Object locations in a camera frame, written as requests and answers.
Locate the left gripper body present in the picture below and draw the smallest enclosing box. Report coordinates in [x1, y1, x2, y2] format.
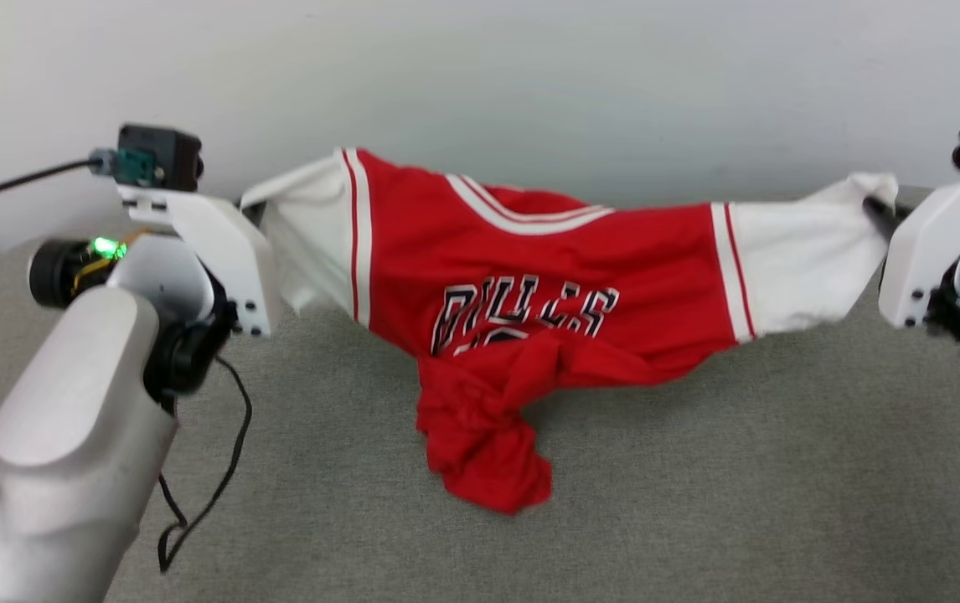
[28, 233, 240, 407]

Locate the black left camera cable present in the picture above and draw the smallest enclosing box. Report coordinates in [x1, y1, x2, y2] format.
[0, 159, 95, 198]

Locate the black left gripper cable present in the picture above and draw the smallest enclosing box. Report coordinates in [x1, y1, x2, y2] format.
[157, 356, 253, 575]

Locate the red and white basketball jersey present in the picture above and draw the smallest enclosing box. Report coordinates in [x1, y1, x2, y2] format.
[240, 147, 900, 516]

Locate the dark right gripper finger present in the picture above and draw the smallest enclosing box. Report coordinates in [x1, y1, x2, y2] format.
[861, 197, 908, 244]

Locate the teal camera cable connector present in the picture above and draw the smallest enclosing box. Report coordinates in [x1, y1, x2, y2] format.
[90, 148, 150, 187]

